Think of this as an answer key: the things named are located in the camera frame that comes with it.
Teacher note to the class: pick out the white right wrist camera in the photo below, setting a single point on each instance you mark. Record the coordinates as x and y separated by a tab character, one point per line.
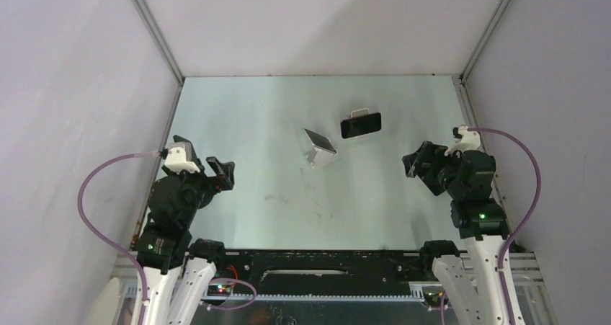
466	140

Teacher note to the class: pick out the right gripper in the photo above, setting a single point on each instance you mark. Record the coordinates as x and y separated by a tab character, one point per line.
429	153

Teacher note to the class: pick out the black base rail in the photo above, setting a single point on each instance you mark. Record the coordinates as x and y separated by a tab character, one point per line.
335	274

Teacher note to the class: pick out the white phone stand behind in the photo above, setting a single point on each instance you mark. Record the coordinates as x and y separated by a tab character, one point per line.
359	113

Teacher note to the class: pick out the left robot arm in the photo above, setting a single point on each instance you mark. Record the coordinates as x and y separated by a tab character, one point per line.
175	268

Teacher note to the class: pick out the small phone on stand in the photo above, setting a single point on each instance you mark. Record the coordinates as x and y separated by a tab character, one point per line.
320	141

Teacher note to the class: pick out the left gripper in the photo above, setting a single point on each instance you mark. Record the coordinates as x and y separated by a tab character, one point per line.
225	172

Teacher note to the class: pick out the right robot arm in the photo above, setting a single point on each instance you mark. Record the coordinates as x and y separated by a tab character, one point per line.
489	296

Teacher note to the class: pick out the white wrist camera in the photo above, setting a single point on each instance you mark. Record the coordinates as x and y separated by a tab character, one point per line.
176	161
466	140

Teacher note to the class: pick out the black smartphone on white stand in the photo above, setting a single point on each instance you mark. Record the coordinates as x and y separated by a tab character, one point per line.
361	125

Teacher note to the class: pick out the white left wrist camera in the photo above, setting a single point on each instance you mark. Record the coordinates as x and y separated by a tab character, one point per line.
176	161

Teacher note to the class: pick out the white angled phone stand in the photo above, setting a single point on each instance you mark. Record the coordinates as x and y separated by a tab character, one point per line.
319	157

